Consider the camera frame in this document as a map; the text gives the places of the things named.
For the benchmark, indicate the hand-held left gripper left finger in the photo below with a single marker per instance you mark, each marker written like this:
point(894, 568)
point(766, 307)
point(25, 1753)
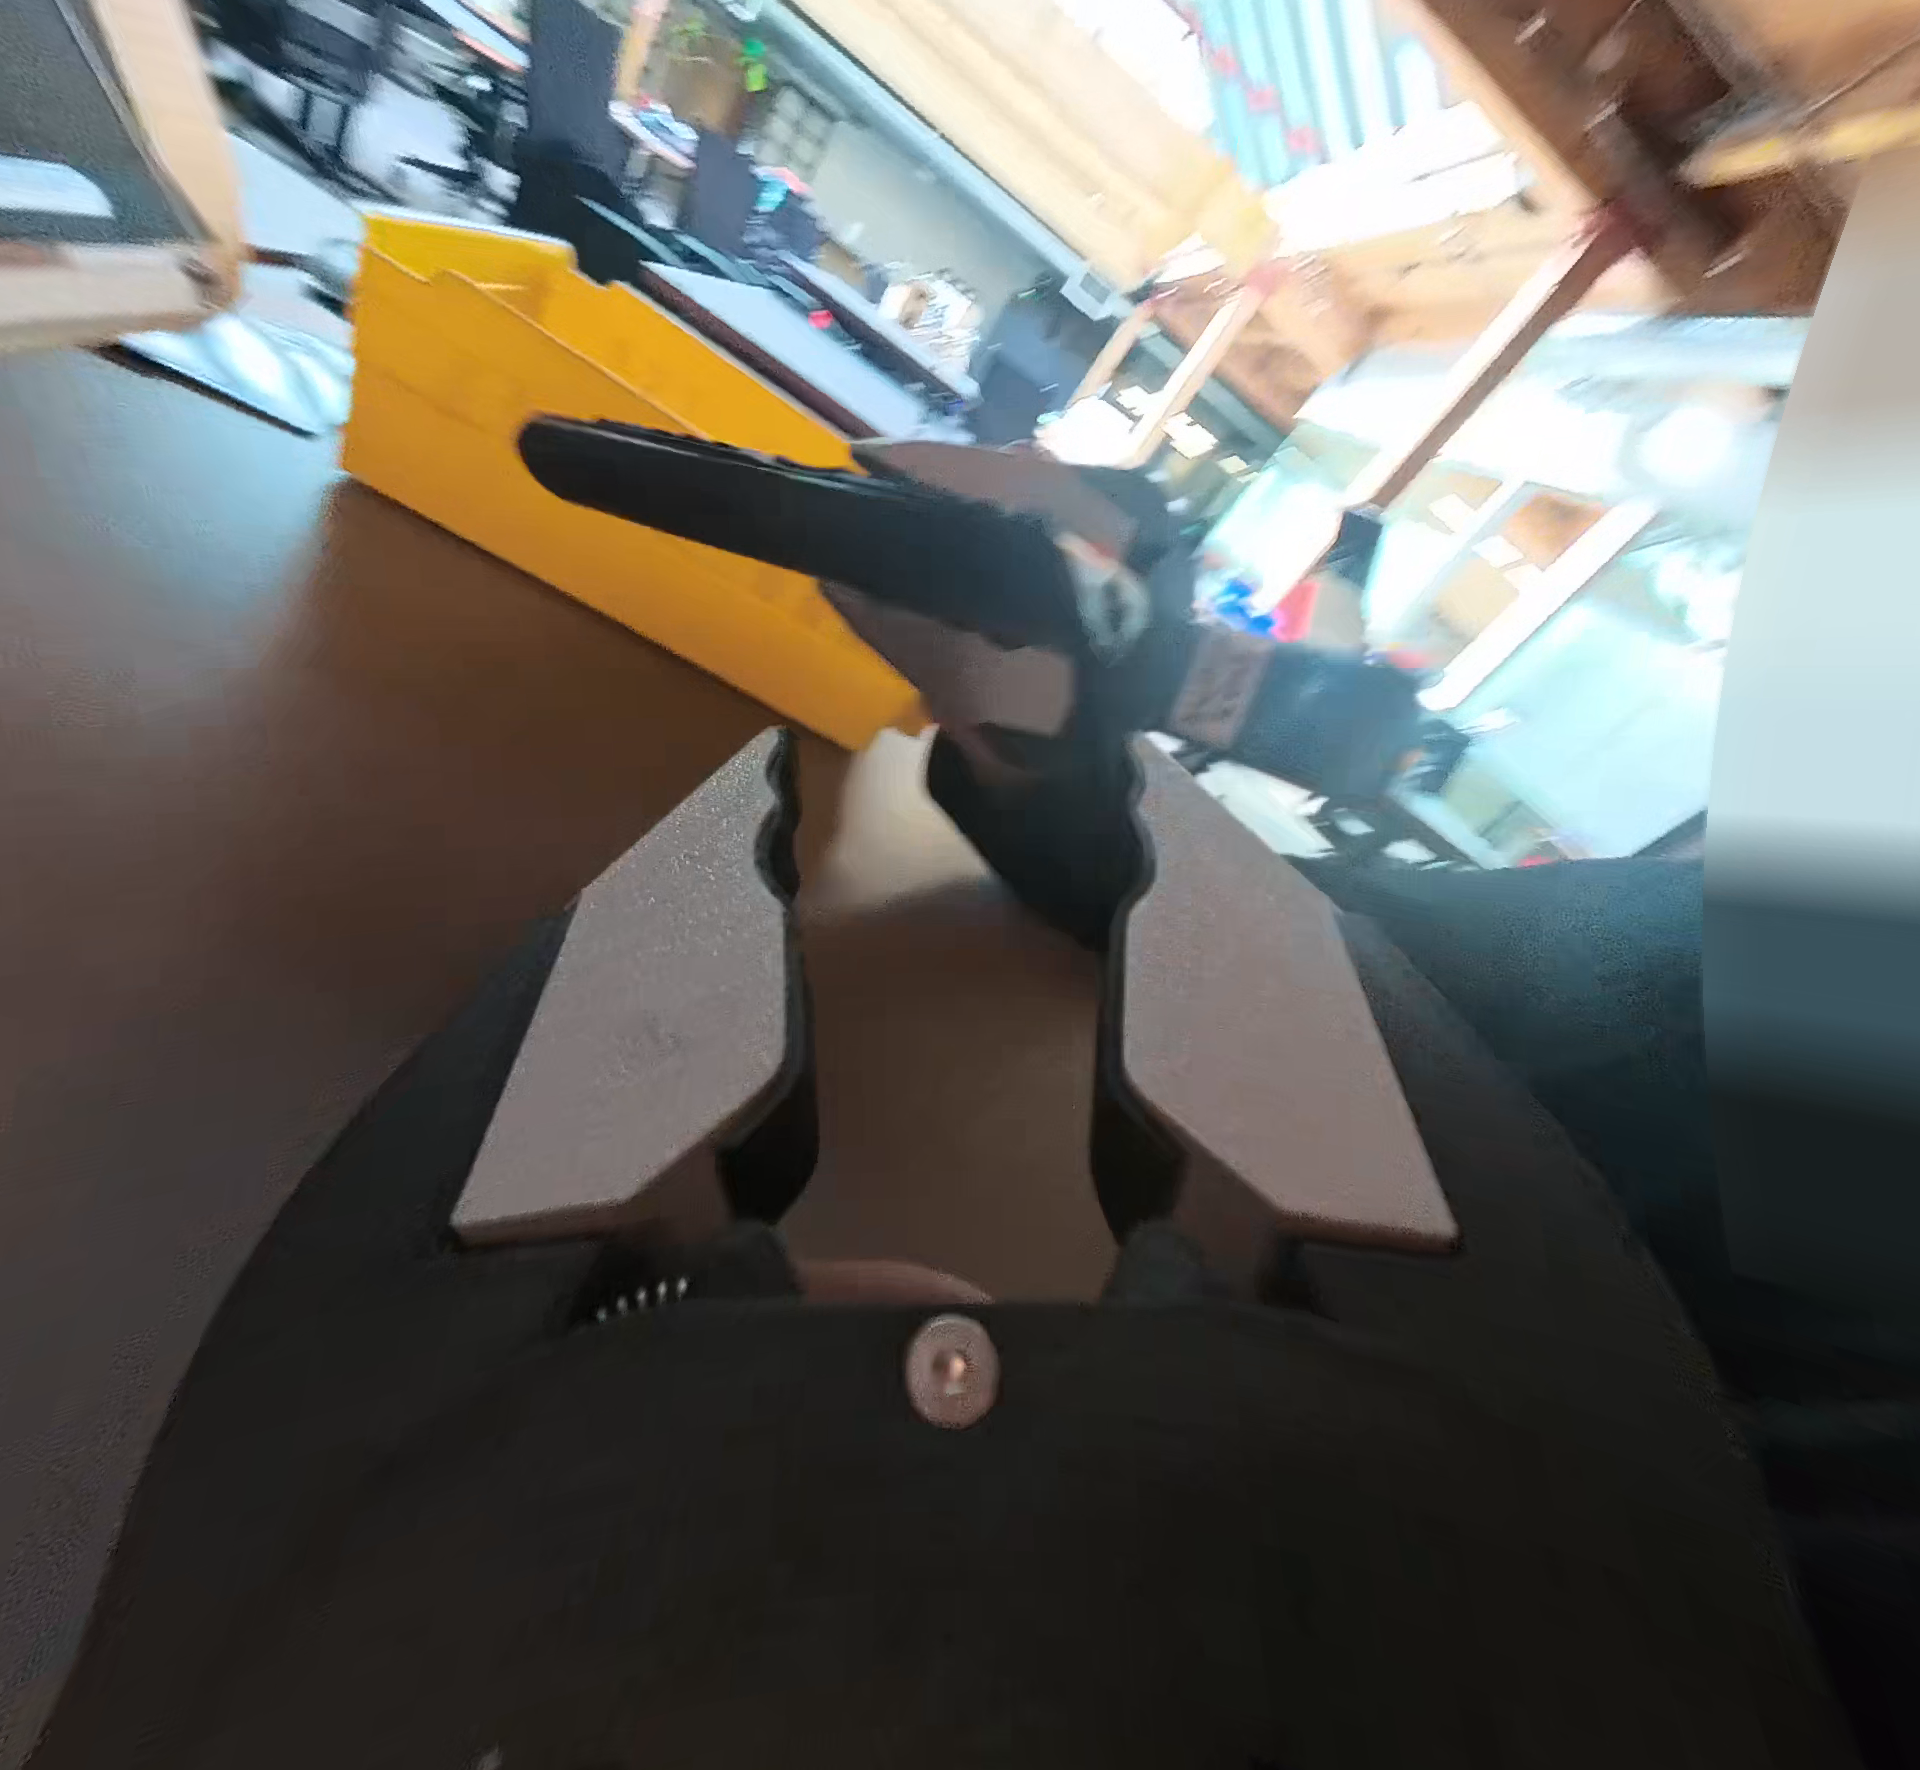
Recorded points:
point(645, 1051)

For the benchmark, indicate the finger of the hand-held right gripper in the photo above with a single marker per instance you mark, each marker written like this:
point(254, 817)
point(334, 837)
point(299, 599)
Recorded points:
point(991, 683)
point(1020, 481)

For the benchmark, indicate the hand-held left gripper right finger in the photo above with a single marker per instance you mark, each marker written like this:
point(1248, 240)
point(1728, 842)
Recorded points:
point(1274, 1065)

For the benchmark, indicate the silver metal cutter tool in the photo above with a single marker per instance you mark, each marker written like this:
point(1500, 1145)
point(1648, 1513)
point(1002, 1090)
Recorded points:
point(721, 495)

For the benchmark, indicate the yellow plastic bin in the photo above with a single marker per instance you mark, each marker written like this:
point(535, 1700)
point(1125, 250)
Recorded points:
point(494, 361)

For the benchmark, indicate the dark top office table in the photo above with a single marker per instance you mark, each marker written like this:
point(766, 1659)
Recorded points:
point(794, 345)

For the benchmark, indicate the group of black office chairs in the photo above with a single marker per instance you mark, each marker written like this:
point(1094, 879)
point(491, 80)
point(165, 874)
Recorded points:
point(571, 75)

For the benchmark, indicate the black flat pad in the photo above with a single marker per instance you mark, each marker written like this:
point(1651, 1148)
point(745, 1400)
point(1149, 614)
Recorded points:
point(241, 361)

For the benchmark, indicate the black wooden book stand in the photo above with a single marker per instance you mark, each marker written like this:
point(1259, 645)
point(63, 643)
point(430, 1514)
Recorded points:
point(91, 75)

